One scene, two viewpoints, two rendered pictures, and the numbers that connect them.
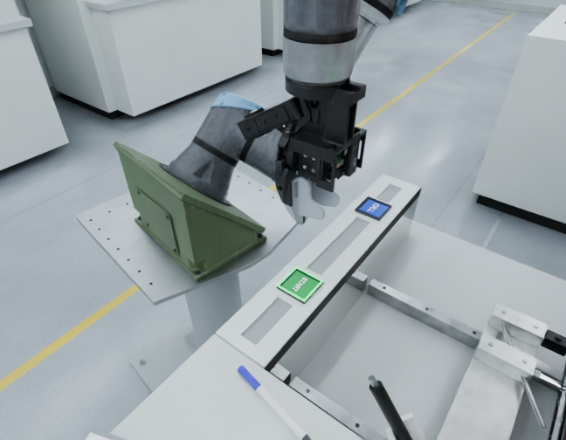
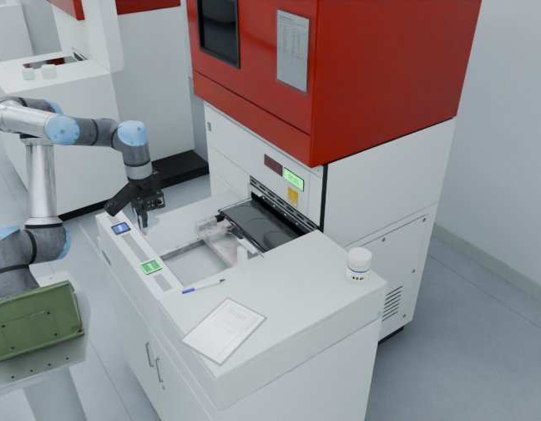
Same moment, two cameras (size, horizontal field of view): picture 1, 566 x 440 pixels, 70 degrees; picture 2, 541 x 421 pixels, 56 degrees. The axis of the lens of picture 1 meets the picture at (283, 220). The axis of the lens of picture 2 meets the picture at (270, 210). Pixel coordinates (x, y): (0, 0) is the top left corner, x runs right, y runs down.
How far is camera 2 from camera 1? 1.24 m
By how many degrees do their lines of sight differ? 57
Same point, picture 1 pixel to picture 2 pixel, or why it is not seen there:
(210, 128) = (7, 256)
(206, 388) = (184, 305)
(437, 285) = (164, 241)
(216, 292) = not seen: hidden behind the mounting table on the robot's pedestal
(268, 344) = (174, 284)
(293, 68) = (142, 174)
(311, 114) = (144, 187)
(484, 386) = (221, 244)
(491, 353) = (213, 234)
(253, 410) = (201, 292)
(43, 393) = not seen: outside the picture
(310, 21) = (144, 158)
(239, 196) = not seen: hidden behind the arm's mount
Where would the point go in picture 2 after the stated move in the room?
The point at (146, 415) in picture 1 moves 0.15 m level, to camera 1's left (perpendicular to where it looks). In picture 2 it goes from (184, 323) to (159, 364)
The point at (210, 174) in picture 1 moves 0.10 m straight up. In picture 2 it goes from (31, 280) to (22, 254)
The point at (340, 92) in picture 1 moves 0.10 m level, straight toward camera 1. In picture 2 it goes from (154, 174) to (184, 181)
